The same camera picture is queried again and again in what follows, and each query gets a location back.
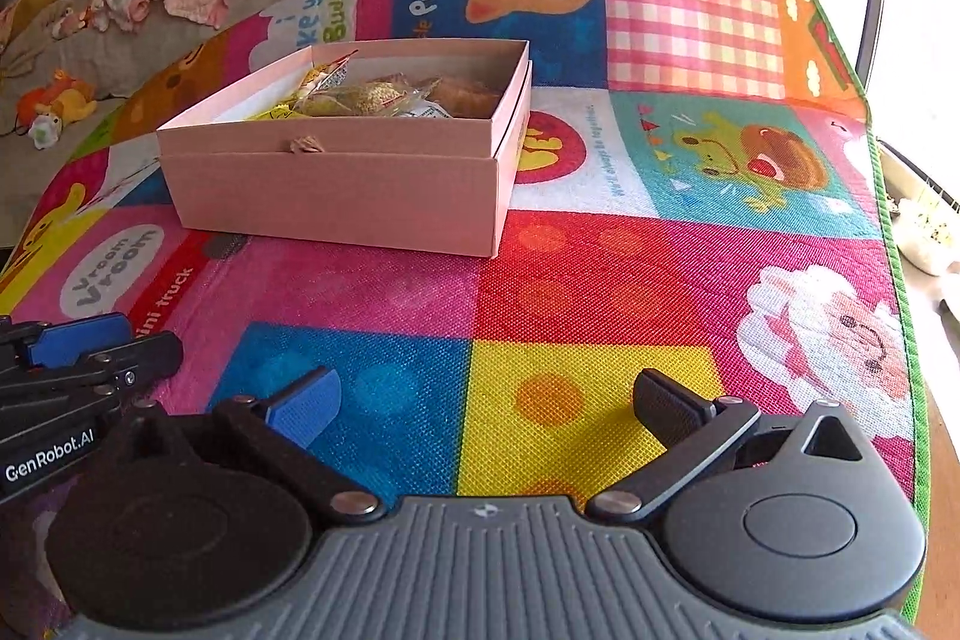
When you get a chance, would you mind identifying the pink cardboard box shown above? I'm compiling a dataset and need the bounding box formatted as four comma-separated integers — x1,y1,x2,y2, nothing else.
158,39,534,259

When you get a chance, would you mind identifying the egg biscuit snack bag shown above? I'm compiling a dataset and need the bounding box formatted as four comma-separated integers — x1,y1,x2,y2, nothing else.
251,50,356,120

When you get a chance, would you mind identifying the round pastry snack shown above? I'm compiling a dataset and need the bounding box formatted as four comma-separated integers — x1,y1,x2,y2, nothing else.
420,76,501,119

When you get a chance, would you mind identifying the orange yellow plush toy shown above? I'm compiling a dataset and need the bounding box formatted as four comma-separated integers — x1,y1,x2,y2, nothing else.
16,70,98,151

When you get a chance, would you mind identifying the colourful cartoon patchwork blanket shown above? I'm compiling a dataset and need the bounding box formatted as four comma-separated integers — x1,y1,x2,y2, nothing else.
2,0,929,638

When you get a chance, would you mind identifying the yellow snack packet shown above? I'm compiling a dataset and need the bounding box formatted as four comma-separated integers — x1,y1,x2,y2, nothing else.
304,73,451,119

